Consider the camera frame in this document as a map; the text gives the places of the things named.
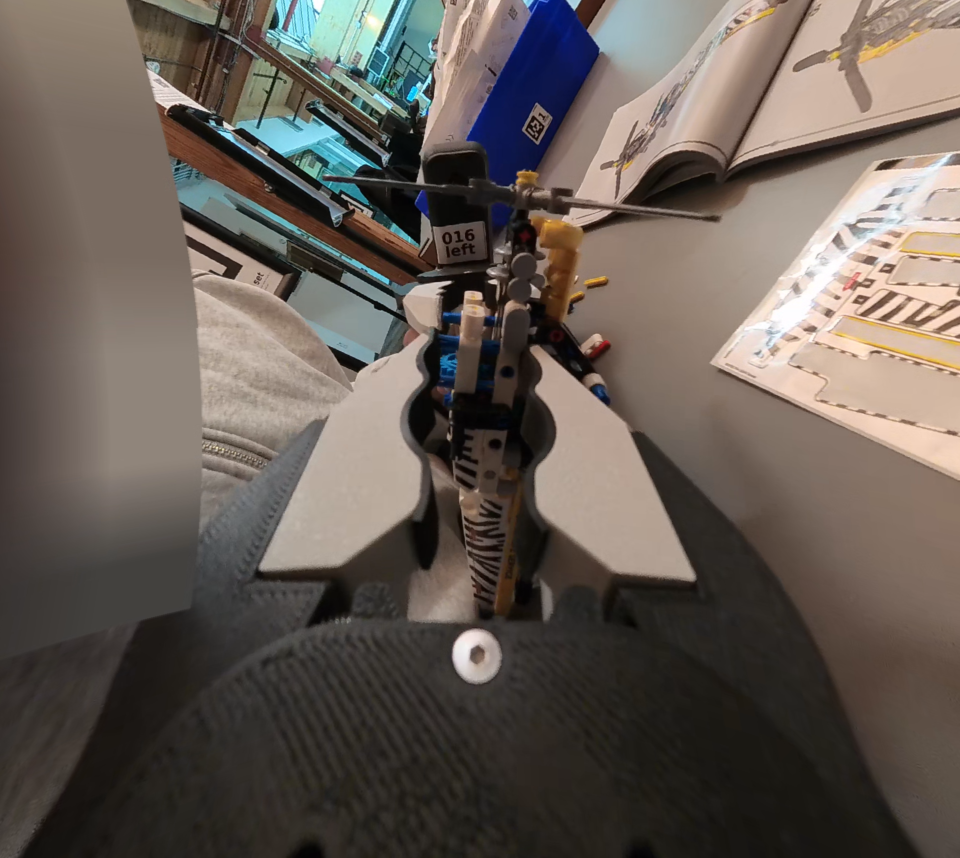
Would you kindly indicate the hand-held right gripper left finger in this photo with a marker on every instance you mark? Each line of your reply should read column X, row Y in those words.
column 337, row 505

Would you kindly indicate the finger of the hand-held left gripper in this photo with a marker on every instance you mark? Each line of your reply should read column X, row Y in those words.
column 420, row 306

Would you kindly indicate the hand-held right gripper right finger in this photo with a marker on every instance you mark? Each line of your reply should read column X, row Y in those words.
column 607, row 505

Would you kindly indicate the zebra striped lego helicopter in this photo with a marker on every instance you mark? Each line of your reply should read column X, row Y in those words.
column 480, row 453

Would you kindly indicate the red and white lego piece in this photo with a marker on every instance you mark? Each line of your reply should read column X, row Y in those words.
column 596, row 345

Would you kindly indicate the lego instruction booklet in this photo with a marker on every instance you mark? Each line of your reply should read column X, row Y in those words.
column 750, row 47

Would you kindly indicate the blue plastic bin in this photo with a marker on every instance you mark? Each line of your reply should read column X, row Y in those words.
column 517, row 85

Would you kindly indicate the white paper bags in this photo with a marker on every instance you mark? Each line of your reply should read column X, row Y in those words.
column 480, row 47

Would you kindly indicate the wooden ledge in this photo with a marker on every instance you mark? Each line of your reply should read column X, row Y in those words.
column 300, row 197

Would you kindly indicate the zebra pattern sticker sheet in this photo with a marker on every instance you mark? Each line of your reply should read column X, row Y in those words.
column 840, row 348

